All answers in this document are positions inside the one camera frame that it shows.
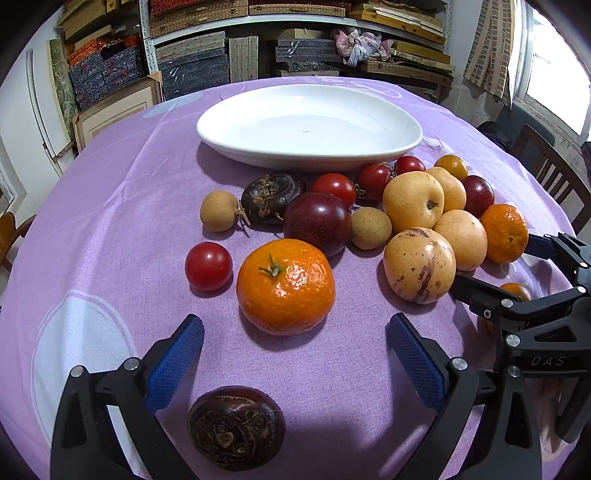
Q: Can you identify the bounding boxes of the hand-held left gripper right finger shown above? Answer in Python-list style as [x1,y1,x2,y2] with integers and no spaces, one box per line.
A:
[387,312,543,480]

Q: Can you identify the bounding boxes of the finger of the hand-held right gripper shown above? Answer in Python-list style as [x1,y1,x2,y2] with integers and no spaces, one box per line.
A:
[525,232,591,289]
[449,272,591,333]

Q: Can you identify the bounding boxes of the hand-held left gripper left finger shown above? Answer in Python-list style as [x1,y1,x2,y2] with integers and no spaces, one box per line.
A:
[50,314,205,480]

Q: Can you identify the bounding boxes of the small mandarin orange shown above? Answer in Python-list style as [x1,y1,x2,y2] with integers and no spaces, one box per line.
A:
[479,203,529,264]

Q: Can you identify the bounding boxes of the yellow orange tomato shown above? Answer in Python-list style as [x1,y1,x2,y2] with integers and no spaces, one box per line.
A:
[485,282,533,335]
[434,154,468,180]

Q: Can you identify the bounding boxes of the yellow pepino melon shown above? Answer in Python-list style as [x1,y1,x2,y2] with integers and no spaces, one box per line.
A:
[425,167,467,214]
[382,171,445,234]
[433,209,489,271]

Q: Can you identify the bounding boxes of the purple streaked pepino melon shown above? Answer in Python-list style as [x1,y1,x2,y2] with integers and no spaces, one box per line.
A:
[383,227,457,305]

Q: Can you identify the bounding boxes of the dark red plum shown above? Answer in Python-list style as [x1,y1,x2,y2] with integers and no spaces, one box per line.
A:
[461,175,495,219]
[283,191,353,258]

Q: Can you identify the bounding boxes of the tan longan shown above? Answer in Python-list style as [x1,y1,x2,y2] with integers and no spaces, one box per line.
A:
[350,207,393,251]
[200,191,252,232]

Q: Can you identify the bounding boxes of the large mandarin orange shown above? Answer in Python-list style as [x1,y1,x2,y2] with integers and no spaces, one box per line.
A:
[236,238,336,336]

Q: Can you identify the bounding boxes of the red tomato with calyx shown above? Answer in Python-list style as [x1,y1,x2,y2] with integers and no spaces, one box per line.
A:
[353,163,393,204]

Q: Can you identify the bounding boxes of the white oval plate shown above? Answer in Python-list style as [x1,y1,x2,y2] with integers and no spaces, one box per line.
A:
[196,84,424,172]

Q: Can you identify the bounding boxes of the dark wooden chair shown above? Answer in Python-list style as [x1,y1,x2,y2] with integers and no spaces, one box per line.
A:
[510,124,591,236]

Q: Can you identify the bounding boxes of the dark cloth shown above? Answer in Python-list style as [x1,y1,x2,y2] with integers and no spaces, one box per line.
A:
[475,120,555,155]

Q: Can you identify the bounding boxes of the purple printed tablecloth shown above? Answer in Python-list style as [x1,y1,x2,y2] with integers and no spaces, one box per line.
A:
[0,76,578,480]

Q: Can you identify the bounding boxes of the white framed window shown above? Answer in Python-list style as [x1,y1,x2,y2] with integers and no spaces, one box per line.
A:
[510,0,591,139]

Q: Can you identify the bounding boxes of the beige checkered curtain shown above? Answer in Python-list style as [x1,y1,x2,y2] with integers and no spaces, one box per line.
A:
[463,0,517,109]

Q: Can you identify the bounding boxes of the brown wooden chair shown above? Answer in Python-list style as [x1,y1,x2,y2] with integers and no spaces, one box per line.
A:
[0,211,38,278]

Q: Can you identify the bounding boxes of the pile of yellow wooden boxes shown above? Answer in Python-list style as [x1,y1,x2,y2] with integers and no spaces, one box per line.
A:
[348,2,458,93]

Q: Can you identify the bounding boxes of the pink cloth bundle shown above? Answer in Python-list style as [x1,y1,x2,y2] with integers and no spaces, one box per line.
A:
[330,26,395,68]

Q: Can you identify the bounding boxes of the white leaning board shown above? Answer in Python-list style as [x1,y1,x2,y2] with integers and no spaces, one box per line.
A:
[25,48,75,160]

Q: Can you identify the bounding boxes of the stack of grey patterned boxes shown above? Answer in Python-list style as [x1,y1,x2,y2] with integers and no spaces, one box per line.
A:
[276,28,345,77]
[154,31,230,100]

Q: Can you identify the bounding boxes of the stack of blue patterned boxes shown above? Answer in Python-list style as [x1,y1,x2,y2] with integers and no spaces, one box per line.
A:
[67,34,146,112]

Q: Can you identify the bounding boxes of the green marbled panel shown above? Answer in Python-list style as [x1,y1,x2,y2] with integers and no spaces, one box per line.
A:
[48,38,81,134]

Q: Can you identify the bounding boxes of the brown upright boxes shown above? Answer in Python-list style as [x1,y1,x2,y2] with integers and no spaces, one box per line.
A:
[228,34,259,84]

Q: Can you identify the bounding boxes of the white metal shelf rack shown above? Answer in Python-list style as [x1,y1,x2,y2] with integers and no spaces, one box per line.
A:
[139,0,455,93]

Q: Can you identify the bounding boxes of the rows of red and woven boxes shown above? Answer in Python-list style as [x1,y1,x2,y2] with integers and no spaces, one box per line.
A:
[148,0,352,38]

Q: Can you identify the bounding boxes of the pile of tan woven boxes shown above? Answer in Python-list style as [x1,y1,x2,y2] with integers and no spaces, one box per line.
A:
[55,0,139,42]

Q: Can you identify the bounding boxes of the beige picture frame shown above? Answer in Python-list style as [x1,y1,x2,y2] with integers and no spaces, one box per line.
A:
[71,71,163,153]

